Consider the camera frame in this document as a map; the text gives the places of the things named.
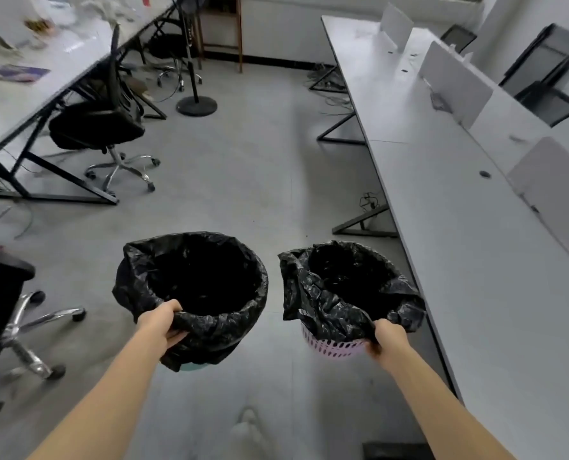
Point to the black mesh office chair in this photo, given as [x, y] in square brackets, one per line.
[100, 122]

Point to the black standing fan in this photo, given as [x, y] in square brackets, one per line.
[194, 90]

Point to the black metal desk leg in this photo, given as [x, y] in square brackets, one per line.
[366, 224]
[326, 81]
[339, 131]

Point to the pink plastic waste bin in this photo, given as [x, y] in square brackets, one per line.
[332, 348]

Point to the person's left hand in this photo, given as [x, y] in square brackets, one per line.
[157, 324]

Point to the teal plastic waste bin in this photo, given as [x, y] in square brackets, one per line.
[194, 366]

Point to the black mesh frame panel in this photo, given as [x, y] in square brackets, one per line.
[545, 52]
[548, 102]
[458, 38]

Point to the black garbage bag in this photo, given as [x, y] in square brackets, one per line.
[203, 277]
[346, 292]

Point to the brown snack wrapper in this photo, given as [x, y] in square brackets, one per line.
[40, 26]

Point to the black metal desk frame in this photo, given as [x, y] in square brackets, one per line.
[49, 167]

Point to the black office chair chrome base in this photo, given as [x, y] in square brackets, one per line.
[11, 306]

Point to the person's left thumb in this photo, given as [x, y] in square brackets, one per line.
[169, 307]

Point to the person's right hand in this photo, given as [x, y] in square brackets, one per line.
[389, 341]

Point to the white desk divider panel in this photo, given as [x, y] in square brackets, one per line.
[457, 83]
[396, 24]
[555, 186]

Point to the person's right thumb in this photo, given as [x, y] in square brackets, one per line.
[379, 328]

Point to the black floor mat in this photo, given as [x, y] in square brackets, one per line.
[397, 451]

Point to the person's white shoe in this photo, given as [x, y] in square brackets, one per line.
[248, 428]

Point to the pile of white clutter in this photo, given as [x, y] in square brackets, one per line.
[104, 8]

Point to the wooden stool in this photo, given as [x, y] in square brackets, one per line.
[222, 28]

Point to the person's right forearm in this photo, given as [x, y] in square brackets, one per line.
[445, 409]

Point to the colourful magazine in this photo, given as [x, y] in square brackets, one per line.
[13, 73]

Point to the person's left forearm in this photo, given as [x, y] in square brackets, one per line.
[100, 402]

